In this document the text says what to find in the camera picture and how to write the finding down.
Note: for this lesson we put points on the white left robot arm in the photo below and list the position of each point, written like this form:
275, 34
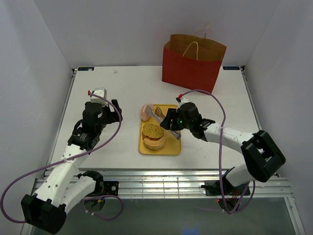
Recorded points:
48, 206

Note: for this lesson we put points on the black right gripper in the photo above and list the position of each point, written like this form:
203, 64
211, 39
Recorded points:
171, 114

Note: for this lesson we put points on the pink sugared donut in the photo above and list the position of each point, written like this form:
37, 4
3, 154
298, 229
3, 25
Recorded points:
145, 116

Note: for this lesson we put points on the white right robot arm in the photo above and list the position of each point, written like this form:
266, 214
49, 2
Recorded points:
261, 154

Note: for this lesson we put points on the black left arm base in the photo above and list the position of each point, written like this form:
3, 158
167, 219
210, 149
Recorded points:
109, 188

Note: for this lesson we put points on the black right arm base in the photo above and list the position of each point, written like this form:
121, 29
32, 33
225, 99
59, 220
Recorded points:
212, 188

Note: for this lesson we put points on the pale orange crescent bread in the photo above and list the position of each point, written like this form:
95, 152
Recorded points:
155, 144

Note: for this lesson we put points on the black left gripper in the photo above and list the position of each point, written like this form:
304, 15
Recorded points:
113, 116

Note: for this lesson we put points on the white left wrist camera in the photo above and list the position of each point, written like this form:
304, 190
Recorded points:
97, 95

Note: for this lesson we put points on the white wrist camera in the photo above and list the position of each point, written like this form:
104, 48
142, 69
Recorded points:
181, 100
97, 95

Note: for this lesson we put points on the aluminium table frame rail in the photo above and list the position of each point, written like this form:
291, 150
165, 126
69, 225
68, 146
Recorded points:
179, 184

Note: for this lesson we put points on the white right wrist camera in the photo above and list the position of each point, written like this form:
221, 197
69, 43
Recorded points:
181, 100

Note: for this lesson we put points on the red paper bag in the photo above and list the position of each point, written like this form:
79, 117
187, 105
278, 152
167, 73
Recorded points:
192, 62

